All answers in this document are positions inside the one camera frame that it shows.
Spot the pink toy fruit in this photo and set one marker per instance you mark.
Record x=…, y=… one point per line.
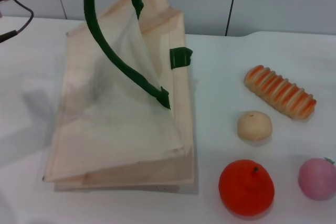
x=317, y=179

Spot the white tablecloth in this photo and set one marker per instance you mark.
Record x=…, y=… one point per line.
x=26, y=129

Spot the orange toy fruit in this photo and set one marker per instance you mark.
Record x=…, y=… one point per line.
x=244, y=190

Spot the striped orange bread loaf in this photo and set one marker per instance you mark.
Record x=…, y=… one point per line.
x=281, y=93

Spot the round beige bun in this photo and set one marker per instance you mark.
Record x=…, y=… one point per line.
x=254, y=127

